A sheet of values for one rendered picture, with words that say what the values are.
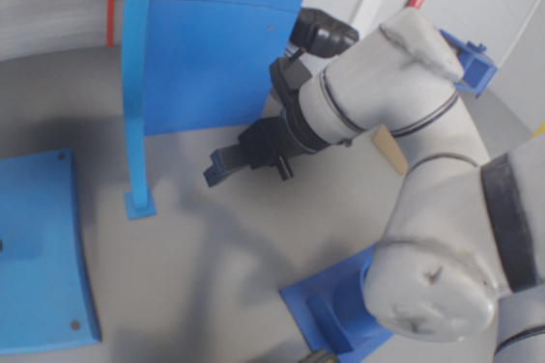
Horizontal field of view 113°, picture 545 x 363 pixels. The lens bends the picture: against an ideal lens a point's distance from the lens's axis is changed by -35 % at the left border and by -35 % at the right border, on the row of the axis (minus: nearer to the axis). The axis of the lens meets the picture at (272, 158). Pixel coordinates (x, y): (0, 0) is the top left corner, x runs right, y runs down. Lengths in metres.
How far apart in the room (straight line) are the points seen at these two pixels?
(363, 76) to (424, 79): 0.06
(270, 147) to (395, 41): 0.18
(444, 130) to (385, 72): 0.08
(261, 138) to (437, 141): 0.19
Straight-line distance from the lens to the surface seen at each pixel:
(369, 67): 0.26
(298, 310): 1.15
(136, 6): 0.70
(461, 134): 0.28
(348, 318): 1.00
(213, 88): 1.44
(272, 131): 0.32
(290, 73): 0.35
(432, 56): 0.25
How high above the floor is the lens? 1.05
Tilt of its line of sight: 43 degrees down
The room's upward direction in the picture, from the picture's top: 24 degrees clockwise
